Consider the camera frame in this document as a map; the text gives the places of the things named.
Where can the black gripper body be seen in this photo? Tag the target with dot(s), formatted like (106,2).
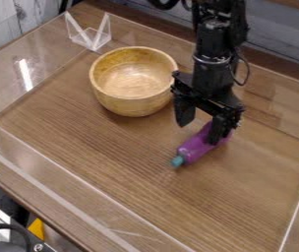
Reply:
(208,87)

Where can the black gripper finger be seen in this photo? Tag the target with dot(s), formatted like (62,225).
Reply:
(223,123)
(184,110)

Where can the purple toy eggplant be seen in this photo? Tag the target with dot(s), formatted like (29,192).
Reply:
(193,148)

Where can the brown wooden bowl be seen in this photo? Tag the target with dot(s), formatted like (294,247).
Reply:
(130,79)

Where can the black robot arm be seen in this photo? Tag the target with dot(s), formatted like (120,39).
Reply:
(220,28)

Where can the clear acrylic back barrier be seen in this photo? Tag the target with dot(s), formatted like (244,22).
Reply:
(270,95)

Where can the clear acrylic barrier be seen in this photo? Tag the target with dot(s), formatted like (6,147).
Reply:
(270,95)
(78,210)

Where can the clear acrylic front barrier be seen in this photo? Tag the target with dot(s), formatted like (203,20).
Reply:
(78,210)

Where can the yellow black device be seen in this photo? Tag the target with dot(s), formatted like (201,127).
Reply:
(35,233)

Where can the clear acrylic corner bracket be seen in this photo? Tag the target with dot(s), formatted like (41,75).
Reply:
(90,38)

